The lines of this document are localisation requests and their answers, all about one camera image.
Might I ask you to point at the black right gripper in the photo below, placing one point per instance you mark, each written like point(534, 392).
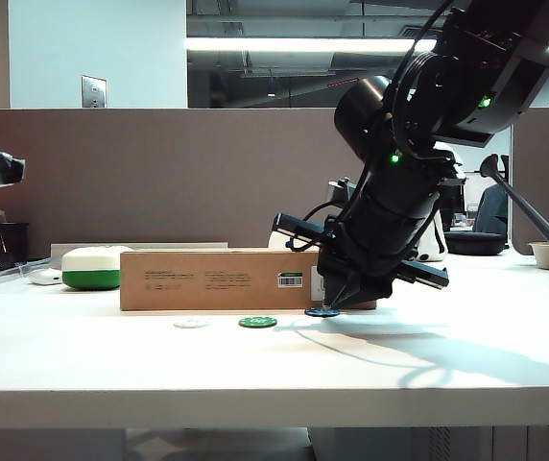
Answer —
point(370, 259)

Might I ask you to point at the blue poker chip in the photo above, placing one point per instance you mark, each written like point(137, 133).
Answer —
point(320, 313)

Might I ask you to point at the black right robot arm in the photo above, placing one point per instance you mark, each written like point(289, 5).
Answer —
point(447, 86)

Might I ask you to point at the black box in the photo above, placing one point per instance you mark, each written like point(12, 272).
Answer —
point(3, 245)

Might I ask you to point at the green poker chip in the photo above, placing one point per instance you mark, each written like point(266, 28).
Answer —
point(257, 322)

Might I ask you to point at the brown rectangular cardboard box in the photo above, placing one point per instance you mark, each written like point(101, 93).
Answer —
point(217, 283)

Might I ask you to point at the white poker chip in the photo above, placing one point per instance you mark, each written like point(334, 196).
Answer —
point(191, 323)

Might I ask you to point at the white die with blue dot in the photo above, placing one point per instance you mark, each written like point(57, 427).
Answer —
point(277, 241)

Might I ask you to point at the white and black plush toy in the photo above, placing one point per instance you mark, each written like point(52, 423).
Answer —
point(430, 242)

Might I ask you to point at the clear acrylic sheet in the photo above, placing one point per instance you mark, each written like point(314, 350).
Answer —
point(21, 269)

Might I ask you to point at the small white earbuds case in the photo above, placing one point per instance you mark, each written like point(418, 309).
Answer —
point(45, 277)

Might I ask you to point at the black computer monitor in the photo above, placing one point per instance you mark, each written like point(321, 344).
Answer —
point(452, 206)

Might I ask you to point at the black round cushion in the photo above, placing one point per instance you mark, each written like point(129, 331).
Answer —
point(477, 243)

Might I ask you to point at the green and white lidded container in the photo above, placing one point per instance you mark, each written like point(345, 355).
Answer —
point(89, 269)

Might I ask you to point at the lit white computer monitor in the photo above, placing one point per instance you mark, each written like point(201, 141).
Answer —
point(473, 192)

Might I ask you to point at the blue office chair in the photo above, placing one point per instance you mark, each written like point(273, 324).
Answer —
point(493, 211)

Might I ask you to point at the wide grey desk divider panel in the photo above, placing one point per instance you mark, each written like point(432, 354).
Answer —
point(159, 177)

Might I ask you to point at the white paper bowl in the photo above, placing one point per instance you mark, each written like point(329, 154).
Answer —
point(546, 256)

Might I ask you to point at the narrow grey desk divider panel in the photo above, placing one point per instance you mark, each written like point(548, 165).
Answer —
point(548, 192)

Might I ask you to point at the long ceiling light strip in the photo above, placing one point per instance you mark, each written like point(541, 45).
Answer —
point(279, 44)

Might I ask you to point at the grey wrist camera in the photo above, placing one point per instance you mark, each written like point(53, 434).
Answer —
point(341, 189)

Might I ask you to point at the metal wall switch plate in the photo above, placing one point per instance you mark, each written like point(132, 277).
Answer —
point(94, 92)

